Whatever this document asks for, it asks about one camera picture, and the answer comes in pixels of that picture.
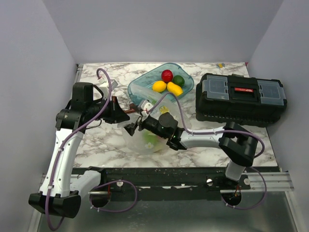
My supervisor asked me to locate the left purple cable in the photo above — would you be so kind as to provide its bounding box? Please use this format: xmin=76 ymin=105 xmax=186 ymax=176
xmin=45 ymin=68 xmax=139 ymax=230

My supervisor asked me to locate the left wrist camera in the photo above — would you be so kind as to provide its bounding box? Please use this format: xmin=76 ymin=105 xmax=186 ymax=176
xmin=98 ymin=78 xmax=118 ymax=100

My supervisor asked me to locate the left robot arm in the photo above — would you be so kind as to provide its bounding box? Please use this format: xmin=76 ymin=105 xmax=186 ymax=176
xmin=28 ymin=82 xmax=130 ymax=218

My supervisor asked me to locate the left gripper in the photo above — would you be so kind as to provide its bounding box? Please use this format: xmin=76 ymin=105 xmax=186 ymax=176
xmin=87 ymin=96 xmax=130 ymax=124

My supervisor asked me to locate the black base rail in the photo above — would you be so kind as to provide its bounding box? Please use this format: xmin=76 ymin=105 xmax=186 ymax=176
xmin=71 ymin=167 xmax=250 ymax=202

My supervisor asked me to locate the purple cable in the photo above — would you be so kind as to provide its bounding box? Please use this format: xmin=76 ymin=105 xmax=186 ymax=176
xmin=45 ymin=68 xmax=139 ymax=230
xmin=144 ymin=92 xmax=267 ymax=211

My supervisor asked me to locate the brown toy faucet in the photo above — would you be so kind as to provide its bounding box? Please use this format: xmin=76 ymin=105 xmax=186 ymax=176
xmin=124 ymin=103 xmax=140 ymax=114

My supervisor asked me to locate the teal plastic container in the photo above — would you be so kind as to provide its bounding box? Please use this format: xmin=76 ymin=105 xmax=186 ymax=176
xmin=127 ymin=63 xmax=194 ymax=105

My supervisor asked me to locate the aluminium frame rail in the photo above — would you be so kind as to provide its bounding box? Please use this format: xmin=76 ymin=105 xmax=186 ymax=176
xmin=38 ymin=172 xmax=294 ymax=194

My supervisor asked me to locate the yellow fake lemon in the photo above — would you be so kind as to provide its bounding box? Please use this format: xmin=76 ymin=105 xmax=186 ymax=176
xmin=152 ymin=81 xmax=167 ymax=93

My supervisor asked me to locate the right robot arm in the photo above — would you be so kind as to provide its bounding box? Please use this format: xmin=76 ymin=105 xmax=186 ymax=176
xmin=124 ymin=113 xmax=258 ymax=189

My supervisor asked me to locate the green fake leaf fruit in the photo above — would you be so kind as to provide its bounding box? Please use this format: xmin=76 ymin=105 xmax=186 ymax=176
xmin=143 ymin=131 xmax=158 ymax=145

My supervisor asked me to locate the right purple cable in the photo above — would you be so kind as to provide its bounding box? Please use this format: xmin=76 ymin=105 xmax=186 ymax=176
xmin=144 ymin=92 xmax=267 ymax=211

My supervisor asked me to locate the green fake lime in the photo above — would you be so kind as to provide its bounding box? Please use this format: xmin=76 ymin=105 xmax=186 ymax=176
xmin=172 ymin=75 xmax=185 ymax=87

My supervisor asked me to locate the red fake apple back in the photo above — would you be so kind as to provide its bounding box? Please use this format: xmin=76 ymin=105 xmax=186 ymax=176
xmin=161 ymin=70 xmax=173 ymax=83

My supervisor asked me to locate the yellow fake mango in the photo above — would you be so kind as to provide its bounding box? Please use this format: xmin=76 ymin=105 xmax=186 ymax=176
xmin=167 ymin=82 xmax=183 ymax=97

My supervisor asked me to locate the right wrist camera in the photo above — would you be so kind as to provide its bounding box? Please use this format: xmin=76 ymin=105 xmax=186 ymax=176
xmin=138 ymin=100 xmax=153 ymax=119

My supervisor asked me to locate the clear plastic lemon-print bag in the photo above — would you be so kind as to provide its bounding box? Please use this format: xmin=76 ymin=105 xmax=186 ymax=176
xmin=117 ymin=84 xmax=182 ymax=154

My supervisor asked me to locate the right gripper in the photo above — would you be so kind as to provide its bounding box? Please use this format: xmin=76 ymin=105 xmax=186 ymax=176
xmin=119 ymin=116 xmax=167 ymax=140

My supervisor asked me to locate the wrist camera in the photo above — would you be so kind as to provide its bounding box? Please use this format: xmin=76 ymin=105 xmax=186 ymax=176
xmin=98 ymin=78 xmax=118 ymax=100
xmin=138 ymin=100 xmax=153 ymax=119

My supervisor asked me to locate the black toolbox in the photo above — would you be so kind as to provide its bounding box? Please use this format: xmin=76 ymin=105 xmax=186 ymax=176
xmin=196 ymin=73 xmax=287 ymax=128

